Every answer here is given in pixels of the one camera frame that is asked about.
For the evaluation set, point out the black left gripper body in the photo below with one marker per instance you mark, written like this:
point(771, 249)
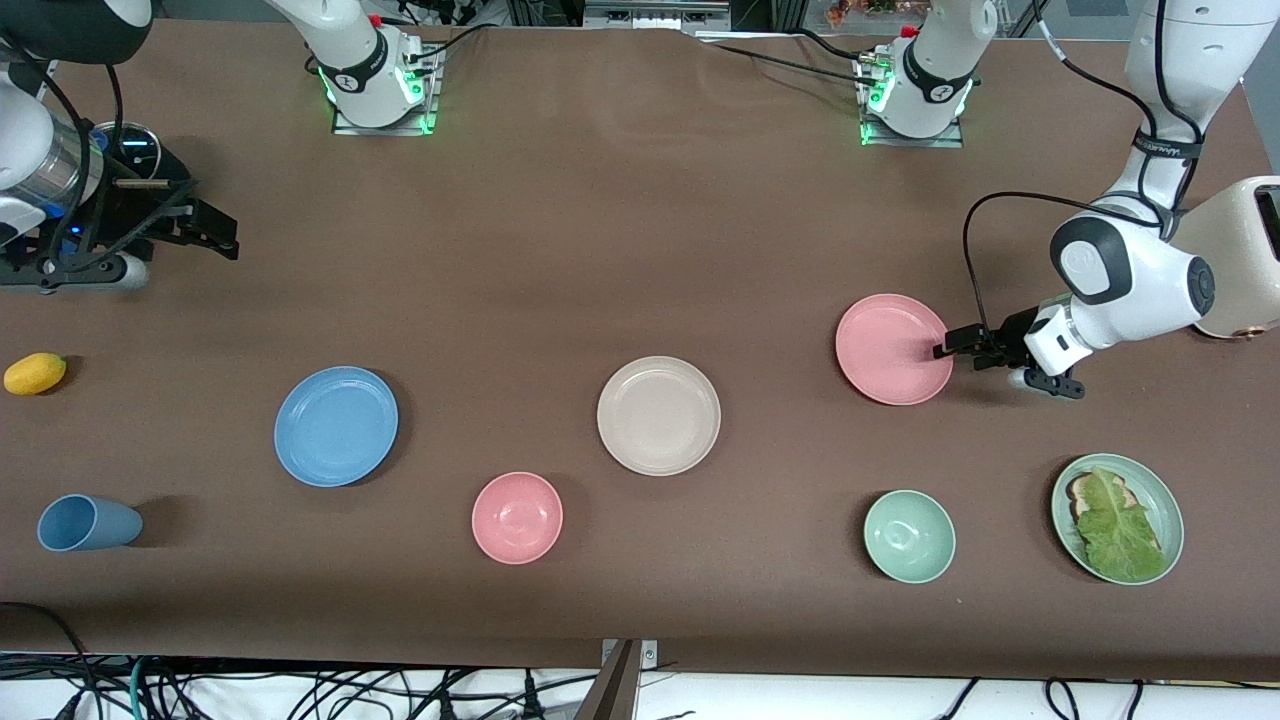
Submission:
point(1012, 334)

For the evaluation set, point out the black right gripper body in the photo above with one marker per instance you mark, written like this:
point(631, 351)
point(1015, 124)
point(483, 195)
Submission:
point(135, 205)

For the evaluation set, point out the pink plate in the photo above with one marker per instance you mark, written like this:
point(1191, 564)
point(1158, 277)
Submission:
point(890, 349)

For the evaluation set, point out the blue plate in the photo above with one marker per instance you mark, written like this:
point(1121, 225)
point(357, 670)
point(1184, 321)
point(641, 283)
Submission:
point(336, 426)

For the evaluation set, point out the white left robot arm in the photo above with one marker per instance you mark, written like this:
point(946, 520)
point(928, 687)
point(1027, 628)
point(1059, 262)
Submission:
point(1140, 290)

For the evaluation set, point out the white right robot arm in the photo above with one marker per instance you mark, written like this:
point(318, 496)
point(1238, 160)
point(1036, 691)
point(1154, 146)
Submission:
point(350, 60)

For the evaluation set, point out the glass lid blue knob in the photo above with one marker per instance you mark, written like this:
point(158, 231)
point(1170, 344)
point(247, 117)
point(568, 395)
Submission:
point(140, 150)

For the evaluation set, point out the toast bread slice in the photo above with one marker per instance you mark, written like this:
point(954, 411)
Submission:
point(1079, 492)

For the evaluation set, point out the yellow lemon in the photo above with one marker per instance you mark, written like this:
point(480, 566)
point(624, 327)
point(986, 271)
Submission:
point(35, 373)

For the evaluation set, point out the green bowl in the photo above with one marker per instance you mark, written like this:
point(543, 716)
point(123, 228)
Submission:
point(909, 536)

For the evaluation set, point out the green lettuce leaf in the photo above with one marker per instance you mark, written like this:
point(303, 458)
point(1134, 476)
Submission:
point(1120, 535)

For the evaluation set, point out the green plate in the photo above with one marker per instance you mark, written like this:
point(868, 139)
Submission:
point(1165, 500)

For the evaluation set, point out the beige toaster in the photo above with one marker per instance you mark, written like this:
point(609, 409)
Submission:
point(1240, 250)

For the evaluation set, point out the blue cup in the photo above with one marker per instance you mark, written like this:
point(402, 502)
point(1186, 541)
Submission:
point(85, 524)

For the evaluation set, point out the beige plate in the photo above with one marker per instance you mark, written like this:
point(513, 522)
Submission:
point(659, 416)

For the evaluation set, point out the brown table cover mat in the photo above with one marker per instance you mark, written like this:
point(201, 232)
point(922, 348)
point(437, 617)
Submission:
point(640, 250)

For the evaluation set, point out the colourful plastic food toys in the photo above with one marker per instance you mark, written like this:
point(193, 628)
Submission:
point(870, 10)

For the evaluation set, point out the pink bowl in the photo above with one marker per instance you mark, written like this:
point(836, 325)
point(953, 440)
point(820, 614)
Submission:
point(517, 518)

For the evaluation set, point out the grey metal box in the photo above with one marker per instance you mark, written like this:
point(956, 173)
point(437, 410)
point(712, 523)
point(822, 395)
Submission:
point(650, 14)

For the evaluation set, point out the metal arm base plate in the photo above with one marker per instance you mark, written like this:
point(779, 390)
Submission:
point(930, 142)
point(350, 129)

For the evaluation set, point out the small metal bracket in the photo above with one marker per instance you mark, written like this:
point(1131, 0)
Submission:
point(648, 655)

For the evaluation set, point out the dark camera pole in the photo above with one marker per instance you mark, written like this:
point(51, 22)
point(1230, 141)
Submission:
point(615, 692)

